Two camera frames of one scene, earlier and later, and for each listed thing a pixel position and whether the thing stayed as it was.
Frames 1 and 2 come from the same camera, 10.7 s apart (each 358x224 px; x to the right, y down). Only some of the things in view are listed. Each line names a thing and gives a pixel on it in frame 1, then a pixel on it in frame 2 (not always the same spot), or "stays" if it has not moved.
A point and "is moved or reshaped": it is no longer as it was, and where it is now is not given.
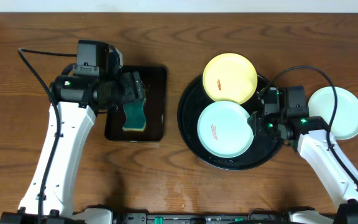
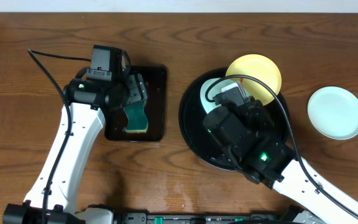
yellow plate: [230, 77] to [261, 68]
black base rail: [186, 218] stays
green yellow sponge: [135, 119] stays
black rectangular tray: [155, 80] stays
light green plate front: [223, 130] is moved or reshaped
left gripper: [128, 90] stays
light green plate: [350, 115] to [213, 91]
